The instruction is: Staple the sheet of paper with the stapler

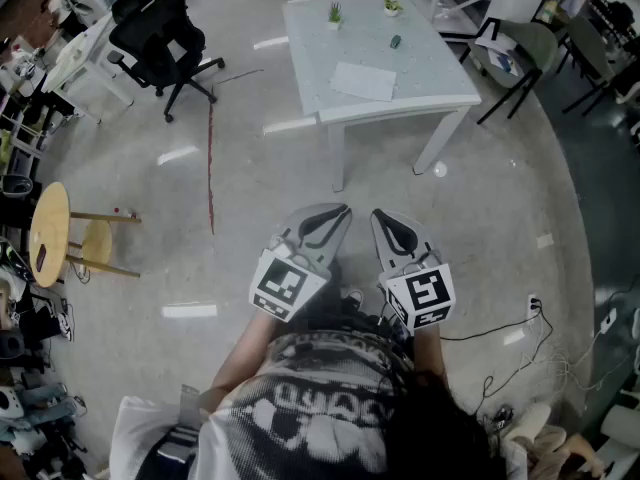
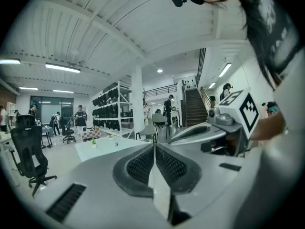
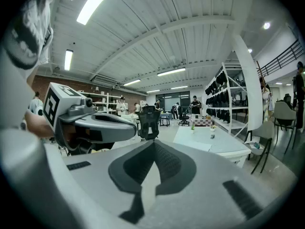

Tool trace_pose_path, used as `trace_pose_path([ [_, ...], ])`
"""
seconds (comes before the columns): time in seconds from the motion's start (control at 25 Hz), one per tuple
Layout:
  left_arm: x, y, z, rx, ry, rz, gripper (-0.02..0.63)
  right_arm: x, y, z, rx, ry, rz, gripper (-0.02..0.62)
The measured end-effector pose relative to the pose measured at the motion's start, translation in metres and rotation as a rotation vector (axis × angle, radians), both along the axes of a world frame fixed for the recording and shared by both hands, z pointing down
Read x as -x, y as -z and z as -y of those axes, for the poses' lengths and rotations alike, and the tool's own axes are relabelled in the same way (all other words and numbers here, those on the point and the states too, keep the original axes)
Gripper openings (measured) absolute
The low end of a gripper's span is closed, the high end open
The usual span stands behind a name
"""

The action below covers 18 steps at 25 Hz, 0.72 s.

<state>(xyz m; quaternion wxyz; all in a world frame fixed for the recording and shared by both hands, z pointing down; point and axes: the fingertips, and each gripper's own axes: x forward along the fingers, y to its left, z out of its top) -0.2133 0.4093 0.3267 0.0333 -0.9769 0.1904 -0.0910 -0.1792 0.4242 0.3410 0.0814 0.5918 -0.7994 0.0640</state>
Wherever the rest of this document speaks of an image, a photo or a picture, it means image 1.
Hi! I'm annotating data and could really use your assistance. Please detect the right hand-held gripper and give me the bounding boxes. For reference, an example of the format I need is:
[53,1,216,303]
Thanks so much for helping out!
[369,208,456,333]

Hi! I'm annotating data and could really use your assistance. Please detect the white table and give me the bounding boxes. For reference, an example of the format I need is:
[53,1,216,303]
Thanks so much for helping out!
[282,0,483,193]

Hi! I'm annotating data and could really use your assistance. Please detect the round wooden stool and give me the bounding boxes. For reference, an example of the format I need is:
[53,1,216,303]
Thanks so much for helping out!
[79,219,114,270]

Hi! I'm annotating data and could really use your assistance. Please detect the black floor cable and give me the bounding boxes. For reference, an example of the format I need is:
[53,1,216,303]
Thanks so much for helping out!
[439,302,556,414]

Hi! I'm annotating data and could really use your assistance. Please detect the white shelving rack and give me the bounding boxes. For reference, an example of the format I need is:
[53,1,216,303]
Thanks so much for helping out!
[407,0,496,39]

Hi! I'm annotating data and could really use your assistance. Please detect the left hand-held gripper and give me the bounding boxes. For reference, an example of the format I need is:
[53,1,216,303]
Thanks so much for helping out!
[248,201,354,325]

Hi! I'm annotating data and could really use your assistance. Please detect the white paper sheet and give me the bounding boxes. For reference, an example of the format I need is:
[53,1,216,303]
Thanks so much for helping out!
[328,61,398,103]

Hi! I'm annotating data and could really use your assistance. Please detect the white desk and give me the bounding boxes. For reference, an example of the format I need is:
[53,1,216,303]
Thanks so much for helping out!
[40,11,136,125]

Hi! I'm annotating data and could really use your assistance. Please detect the loose white documents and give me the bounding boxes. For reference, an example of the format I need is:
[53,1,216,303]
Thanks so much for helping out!
[474,32,517,55]

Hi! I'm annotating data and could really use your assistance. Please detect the person's sneaker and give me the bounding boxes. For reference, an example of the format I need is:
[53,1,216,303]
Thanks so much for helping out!
[339,287,366,314]

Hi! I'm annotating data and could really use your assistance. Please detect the person's left forearm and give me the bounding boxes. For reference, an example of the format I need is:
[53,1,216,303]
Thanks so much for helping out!
[207,310,296,412]

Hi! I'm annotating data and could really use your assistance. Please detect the black speaker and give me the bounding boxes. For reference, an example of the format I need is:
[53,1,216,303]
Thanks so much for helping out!
[0,328,26,360]

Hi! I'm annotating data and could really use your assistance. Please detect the black mesh office chair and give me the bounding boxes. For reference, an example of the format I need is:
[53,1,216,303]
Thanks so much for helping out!
[106,0,226,123]

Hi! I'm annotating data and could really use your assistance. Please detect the spiky green potted plant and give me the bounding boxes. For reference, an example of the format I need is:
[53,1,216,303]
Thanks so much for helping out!
[325,0,345,32]

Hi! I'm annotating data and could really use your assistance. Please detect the person's printed shirt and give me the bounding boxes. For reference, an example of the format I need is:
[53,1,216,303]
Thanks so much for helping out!
[108,328,531,480]

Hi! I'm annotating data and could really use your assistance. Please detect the person's black trousers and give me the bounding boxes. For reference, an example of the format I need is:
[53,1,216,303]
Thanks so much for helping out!
[294,260,416,342]

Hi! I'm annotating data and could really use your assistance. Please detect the white power adapter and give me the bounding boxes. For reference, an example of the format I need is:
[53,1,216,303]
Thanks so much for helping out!
[598,307,620,335]

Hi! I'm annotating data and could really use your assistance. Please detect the white round bin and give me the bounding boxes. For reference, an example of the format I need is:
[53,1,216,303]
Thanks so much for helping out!
[0,174,34,200]

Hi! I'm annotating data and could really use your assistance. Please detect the red floor tape strip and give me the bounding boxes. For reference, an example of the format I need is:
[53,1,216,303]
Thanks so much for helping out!
[206,85,217,236]

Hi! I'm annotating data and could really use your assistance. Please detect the round wooden table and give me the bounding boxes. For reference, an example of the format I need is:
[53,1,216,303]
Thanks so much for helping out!
[28,181,143,289]

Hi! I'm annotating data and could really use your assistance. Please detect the grey chair black legs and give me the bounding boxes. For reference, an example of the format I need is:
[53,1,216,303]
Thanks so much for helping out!
[557,15,621,117]
[458,16,559,125]

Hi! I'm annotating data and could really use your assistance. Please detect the person's right forearm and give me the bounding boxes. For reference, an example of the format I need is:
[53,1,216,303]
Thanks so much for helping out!
[409,323,451,384]

